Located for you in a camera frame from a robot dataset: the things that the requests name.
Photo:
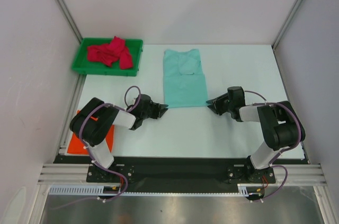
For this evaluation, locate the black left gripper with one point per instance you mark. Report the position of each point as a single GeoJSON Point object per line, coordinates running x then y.
{"type": "Point", "coordinates": [158, 110]}

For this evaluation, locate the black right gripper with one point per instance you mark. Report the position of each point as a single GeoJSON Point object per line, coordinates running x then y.
{"type": "Point", "coordinates": [218, 104]}

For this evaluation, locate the teal t shirt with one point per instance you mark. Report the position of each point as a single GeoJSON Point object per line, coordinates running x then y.
{"type": "Point", "coordinates": [184, 81]}

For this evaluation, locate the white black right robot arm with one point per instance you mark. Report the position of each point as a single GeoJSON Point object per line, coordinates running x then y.
{"type": "Point", "coordinates": [281, 128]}

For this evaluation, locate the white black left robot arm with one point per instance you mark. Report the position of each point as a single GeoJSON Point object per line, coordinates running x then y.
{"type": "Point", "coordinates": [93, 122]}

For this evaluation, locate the red crumpled t shirt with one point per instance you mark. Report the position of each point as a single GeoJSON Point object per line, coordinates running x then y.
{"type": "Point", "coordinates": [109, 53]}

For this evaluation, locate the green plastic tray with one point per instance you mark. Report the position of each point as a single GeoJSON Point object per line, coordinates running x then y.
{"type": "Point", "coordinates": [83, 66]}

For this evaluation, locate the orange folded t shirt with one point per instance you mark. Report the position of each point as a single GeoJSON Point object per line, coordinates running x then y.
{"type": "Point", "coordinates": [76, 148]}

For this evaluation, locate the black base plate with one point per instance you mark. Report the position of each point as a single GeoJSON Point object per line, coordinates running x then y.
{"type": "Point", "coordinates": [179, 175]}

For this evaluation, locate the right side aluminium rail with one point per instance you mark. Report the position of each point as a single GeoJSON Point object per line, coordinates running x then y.
{"type": "Point", "coordinates": [295, 69]}

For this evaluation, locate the left side aluminium rail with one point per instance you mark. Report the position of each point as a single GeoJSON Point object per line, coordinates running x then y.
{"type": "Point", "coordinates": [71, 109]}

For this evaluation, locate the white slotted cable duct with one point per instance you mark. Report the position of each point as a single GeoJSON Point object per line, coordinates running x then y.
{"type": "Point", "coordinates": [101, 190]}

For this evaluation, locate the aluminium frame rail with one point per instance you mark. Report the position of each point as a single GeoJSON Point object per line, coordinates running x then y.
{"type": "Point", "coordinates": [298, 175]}

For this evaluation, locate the right vertical aluminium post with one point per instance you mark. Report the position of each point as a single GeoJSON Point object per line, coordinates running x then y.
{"type": "Point", "coordinates": [290, 17]}

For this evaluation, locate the vertical aluminium post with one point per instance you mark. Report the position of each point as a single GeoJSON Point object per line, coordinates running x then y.
{"type": "Point", "coordinates": [69, 19]}
{"type": "Point", "coordinates": [290, 17]}

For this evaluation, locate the left vertical aluminium post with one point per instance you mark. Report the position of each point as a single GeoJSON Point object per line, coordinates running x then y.
{"type": "Point", "coordinates": [69, 19]}

